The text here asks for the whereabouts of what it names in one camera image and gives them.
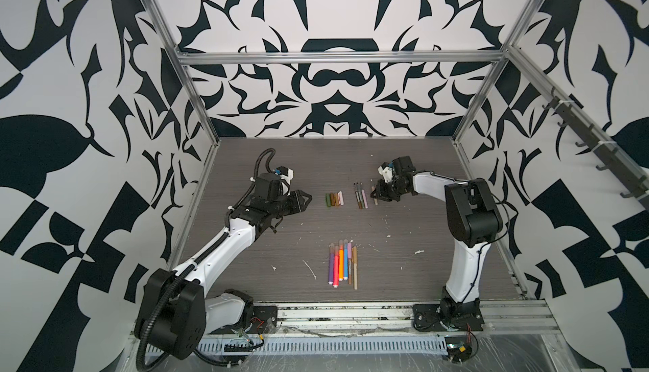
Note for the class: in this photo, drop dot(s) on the white slotted cable duct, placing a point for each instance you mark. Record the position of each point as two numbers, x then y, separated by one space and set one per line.
314 345

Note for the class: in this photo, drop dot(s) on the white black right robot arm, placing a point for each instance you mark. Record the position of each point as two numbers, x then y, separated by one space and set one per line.
475 223

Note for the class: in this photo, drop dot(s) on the small circuit board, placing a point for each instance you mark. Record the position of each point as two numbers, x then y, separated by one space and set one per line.
460 352

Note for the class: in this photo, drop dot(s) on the pink red marker pen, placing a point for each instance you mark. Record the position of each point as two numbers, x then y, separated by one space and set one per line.
335 267

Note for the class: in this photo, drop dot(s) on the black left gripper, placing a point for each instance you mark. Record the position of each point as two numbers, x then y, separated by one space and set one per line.
297 199

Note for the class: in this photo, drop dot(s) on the tan marker pen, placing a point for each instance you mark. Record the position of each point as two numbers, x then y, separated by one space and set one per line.
355 267

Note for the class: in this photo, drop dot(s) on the dark brown marker pen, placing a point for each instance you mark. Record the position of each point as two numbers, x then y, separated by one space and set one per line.
357 197

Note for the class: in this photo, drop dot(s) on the blue marker pen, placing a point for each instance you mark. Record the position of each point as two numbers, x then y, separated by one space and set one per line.
345 259

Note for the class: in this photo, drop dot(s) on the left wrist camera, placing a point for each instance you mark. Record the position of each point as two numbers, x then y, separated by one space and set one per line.
285 173

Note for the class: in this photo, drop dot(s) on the purple marker pen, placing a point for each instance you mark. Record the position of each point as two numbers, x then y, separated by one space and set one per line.
331 270

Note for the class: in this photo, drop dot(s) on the green marker pen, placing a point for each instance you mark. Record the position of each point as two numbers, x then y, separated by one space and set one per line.
360 187

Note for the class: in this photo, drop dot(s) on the orange marker pen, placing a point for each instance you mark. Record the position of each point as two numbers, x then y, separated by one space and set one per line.
340 267

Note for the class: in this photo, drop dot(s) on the black wall hook rack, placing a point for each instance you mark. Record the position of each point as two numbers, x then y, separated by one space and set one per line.
591 138

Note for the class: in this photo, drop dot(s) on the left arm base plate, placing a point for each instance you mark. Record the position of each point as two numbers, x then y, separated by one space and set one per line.
256 319

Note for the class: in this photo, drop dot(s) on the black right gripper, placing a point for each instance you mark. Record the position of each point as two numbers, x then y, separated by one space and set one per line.
379 188

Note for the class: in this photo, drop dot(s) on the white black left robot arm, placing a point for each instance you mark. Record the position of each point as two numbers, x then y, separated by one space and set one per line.
176 312

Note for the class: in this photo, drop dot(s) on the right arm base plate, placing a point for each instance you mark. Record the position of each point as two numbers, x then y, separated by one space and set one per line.
448 316

